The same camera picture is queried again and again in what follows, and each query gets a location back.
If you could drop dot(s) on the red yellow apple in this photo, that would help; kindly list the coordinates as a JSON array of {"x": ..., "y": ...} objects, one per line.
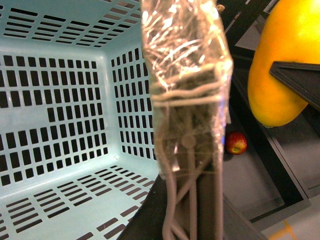
[{"x": 236, "y": 143}]

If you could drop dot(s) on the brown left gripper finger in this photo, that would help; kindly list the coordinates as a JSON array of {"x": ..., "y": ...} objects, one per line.
[{"x": 186, "y": 52}]

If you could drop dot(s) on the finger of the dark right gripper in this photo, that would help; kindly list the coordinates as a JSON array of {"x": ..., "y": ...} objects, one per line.
[{"x": 301, "y": 78}]

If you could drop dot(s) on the light blue plastic basket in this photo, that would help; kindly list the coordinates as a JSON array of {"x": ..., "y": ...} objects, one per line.
[{"x": 76, "y": 137}]

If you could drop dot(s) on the yellow mango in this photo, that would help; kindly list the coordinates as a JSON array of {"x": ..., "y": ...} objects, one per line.
[{"x": 291, "y": 33}]

